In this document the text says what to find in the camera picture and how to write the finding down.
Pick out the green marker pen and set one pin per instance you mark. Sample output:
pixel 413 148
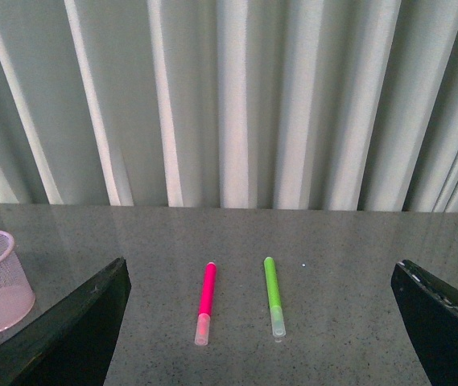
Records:
pixel 274 300

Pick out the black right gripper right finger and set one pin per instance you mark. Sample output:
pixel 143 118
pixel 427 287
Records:
pixel 429 310

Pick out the pink marker pen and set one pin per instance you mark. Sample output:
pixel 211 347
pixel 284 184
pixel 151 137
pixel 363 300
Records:
pixel 205 306

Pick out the grey pleated curtain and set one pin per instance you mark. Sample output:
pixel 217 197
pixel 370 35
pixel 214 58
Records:
pixel 334 105

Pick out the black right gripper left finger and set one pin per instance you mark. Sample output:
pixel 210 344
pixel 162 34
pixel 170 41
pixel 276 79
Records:
pixel 73 342

